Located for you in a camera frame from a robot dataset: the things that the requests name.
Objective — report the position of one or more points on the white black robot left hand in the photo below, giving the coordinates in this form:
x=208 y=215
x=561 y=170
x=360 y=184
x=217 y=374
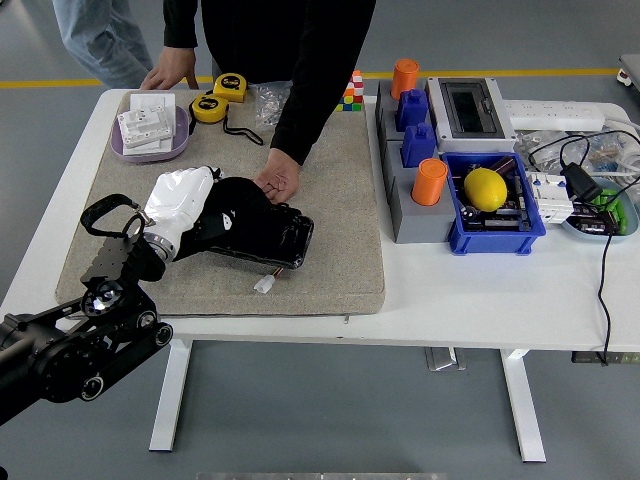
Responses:
x=180 y=200

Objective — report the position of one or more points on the person's left hand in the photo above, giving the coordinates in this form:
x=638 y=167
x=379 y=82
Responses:
x=280 y=175

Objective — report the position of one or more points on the person's right hand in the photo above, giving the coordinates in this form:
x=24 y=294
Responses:
x=172 y=67

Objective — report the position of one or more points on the black rag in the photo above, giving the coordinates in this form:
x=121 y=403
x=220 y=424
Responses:
x=240 y=197

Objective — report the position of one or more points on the black glossy panel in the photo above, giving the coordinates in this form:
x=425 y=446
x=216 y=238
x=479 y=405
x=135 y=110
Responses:
x=280 y=240

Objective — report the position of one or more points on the person's right forearm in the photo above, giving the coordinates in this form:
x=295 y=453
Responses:
x=180 y=22

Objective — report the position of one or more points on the person's left forearm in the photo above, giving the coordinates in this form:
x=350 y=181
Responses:
x=310 y=110

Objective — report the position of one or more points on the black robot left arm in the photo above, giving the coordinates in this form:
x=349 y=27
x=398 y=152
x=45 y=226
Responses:
x=85 y=345

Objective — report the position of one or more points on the black desk control panel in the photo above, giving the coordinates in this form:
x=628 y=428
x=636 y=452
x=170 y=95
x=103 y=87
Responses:
x=590 y=357

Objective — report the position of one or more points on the purple tray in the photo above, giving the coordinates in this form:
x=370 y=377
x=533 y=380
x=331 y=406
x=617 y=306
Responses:
x=181 y=135

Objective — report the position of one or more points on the grey-brown mat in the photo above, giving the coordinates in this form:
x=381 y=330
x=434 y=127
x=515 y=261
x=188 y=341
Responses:
x=325 y=225

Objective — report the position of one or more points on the clear bag of white parts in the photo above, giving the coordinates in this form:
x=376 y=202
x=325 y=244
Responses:
x=265 y=107

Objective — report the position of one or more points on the person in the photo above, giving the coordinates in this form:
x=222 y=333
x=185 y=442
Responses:
x=100 y=40

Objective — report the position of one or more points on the person's torso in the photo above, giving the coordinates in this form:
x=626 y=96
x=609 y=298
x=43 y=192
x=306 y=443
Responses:
x=260 y=35

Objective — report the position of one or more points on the colourful puzzle cube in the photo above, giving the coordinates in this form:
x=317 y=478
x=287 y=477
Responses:
x=352 y=97

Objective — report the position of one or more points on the blue block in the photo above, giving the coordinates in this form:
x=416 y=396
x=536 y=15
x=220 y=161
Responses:
x=419 y=145
x=412 y=110

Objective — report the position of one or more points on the grey block holder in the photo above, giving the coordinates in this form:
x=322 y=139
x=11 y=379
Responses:
x=420 y=222

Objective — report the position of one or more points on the orange cylinder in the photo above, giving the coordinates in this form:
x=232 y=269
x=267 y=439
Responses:
x=404 y=77
x=429 y=182

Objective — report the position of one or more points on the white table leg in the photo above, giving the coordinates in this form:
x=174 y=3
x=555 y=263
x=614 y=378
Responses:
x=170 y=400
x=522 y=410

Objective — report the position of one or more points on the grey distribution box with window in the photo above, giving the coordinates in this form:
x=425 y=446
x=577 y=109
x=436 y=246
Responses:
x=470 y=110

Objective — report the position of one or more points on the yellow lemon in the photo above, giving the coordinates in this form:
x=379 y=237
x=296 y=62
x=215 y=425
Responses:
x=485 y=189

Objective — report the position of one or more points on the black circuit module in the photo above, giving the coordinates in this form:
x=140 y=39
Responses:
x=495 y=220

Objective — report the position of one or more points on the blue plastic bin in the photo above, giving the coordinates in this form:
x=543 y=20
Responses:
x=490 y=242

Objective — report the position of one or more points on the brown cylindrical capacitor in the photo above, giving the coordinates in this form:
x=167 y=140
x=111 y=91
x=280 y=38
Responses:
x=504 y=165

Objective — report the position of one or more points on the grey metal plate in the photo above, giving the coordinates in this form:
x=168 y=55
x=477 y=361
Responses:
x=442 y=360

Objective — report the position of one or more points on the clear bag of metal parts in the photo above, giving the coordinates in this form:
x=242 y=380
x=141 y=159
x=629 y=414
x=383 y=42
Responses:
x=542 y=147

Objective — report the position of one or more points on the white circuit breaker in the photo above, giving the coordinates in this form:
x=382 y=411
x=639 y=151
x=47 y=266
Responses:
x=547 y=200

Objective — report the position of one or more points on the white power strip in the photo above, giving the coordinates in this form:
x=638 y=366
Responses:
x=550 y=115

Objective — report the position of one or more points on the black power adapter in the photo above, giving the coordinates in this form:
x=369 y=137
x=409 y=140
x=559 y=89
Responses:
x=582 y=182

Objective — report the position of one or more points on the black relay module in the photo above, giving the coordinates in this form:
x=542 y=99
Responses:
x=592 y=222

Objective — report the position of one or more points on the clear bag of blue parts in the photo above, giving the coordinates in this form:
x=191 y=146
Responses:
x=607 y=152

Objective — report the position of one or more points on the green terminal block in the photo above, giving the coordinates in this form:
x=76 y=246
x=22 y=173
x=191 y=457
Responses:
x=620 y=212

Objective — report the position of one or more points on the light-blue tray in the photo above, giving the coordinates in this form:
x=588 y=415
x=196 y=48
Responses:
x=631 y=220

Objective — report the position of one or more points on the white cart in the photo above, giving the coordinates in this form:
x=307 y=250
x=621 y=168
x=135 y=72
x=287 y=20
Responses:
x=632 y=75

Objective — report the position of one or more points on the white wall switch plate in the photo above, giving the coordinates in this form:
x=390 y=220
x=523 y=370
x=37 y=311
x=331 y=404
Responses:
x=150 y=148
x=150 y=101
x=145 y=127

